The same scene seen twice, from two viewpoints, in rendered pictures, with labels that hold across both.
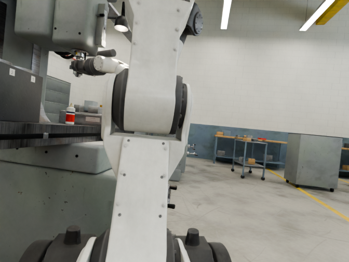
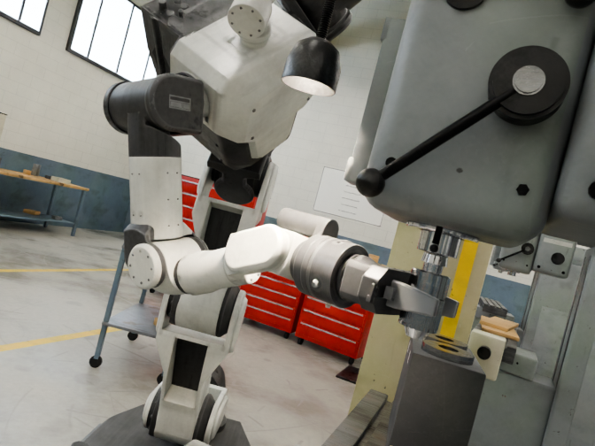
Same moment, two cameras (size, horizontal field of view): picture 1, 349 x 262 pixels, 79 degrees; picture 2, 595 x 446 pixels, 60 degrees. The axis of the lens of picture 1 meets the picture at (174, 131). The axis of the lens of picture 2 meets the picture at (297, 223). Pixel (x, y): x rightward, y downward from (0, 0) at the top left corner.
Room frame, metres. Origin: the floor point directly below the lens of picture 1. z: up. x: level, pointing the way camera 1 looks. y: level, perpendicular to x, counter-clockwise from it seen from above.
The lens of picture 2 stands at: (1.74, 0.48, 1.28)
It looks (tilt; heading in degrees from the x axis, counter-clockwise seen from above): 0 degrees down; 191
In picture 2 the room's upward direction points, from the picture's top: 15 degrees clockwise
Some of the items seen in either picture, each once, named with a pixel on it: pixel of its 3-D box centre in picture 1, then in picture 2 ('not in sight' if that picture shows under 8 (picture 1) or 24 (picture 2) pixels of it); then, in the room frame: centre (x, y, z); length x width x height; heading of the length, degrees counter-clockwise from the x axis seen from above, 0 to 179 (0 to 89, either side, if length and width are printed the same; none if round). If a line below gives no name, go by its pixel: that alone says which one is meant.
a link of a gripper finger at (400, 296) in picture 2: not in sight; (410, 300); (1.14, 0.52, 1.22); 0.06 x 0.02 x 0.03; 59
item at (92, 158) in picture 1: (70, 151); not in sight; (1.11, 0.53, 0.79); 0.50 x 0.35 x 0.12; 81
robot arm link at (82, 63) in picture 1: (89, 67); (361, 282); (1.07, 0.45, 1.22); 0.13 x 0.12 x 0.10; 149
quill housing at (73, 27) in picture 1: (81, 21); (481, 100); (1.11, 0.54, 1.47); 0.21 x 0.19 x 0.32; 171
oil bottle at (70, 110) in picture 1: (70, 113); not in sight; (1.09, 0.54, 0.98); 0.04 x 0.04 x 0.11
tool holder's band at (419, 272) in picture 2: not in sight; (430, 275); (1.11, 0.53, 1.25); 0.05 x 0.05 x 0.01
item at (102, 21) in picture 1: (102, 26); (382, 105); (1.10, 0.42, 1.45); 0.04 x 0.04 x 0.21; 81
